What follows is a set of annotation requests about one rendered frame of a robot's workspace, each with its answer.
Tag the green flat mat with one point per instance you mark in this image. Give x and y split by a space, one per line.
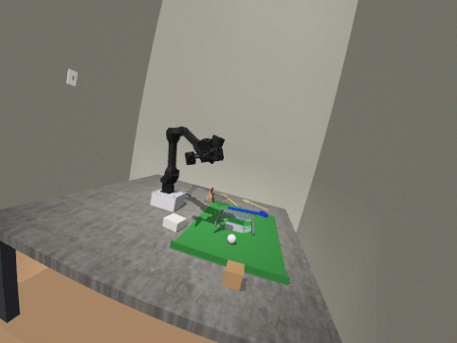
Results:
262 250

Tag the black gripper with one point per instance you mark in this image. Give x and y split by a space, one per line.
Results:
214 154

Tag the tan cube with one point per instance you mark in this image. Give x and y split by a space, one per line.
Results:
233 275

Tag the white golf ball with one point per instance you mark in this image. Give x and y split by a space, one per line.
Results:
231 238

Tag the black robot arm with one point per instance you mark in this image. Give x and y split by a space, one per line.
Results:
173 135

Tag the blue rod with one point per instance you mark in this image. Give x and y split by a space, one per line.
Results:
248 211

